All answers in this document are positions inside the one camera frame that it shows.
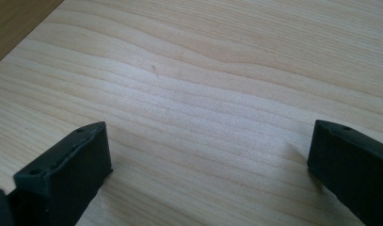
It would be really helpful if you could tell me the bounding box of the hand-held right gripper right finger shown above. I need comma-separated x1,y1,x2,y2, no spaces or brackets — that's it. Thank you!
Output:
307,119,383,226

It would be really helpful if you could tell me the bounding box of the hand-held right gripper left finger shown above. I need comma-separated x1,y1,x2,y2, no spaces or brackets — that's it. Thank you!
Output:
8,121,114,226

